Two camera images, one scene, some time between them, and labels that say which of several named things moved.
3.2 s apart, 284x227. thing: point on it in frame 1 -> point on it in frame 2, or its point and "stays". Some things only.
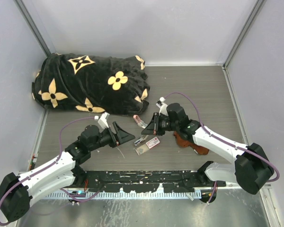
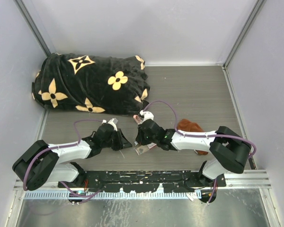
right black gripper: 150,130 -> 139,138
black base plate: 147,181 stays
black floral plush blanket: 114,86 stays
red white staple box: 150,144 stays
